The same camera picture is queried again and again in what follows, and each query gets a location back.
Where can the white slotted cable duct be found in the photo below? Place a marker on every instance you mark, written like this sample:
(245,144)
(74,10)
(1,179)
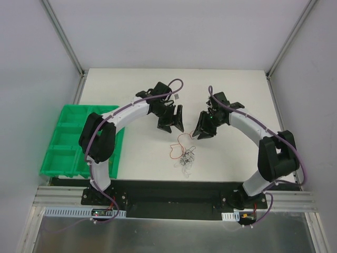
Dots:
(231,216)
(71,212)

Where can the green plastic compartment tray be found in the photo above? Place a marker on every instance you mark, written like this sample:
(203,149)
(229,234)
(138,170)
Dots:
(64,156)

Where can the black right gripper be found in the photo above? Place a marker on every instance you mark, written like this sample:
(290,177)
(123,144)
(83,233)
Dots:
(208,120)

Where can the aluminium frame post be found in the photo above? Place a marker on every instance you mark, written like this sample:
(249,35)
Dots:
(51,14)
(291,37)

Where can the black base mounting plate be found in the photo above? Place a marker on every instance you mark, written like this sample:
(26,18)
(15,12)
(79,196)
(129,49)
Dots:
(166,199)

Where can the aluminium extrusion rail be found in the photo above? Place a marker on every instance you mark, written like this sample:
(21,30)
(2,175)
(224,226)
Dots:
(283,201)

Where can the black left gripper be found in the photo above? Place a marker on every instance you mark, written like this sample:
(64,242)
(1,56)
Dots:
(169,115)

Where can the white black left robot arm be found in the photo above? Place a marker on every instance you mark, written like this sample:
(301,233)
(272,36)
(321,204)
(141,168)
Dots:
(98,136)

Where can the white slotted cable duct right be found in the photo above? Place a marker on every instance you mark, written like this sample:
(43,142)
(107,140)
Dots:
(231,216)

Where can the white slotted cable duct left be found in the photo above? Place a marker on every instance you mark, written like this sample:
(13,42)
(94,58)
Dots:
(71,212)

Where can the aluminium frame post left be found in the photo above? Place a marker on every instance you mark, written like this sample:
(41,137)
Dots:
(51,14)

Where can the aluminium frame post right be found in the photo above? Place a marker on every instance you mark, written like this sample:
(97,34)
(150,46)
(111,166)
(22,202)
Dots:
(291,37)

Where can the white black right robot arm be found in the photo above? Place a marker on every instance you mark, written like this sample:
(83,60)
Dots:
(276,151)

